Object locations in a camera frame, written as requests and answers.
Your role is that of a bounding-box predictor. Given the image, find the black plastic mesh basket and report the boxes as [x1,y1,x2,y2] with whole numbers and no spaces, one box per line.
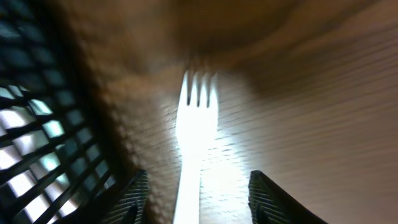
[1,1,121,223]

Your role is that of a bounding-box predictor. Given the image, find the white fork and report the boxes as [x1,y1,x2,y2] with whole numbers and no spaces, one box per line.
[173,70,218,224]

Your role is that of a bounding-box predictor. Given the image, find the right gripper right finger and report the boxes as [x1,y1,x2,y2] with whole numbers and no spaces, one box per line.
[248,170,326,224]

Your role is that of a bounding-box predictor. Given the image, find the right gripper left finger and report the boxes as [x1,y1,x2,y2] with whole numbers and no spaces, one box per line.
[99,169,149,224]

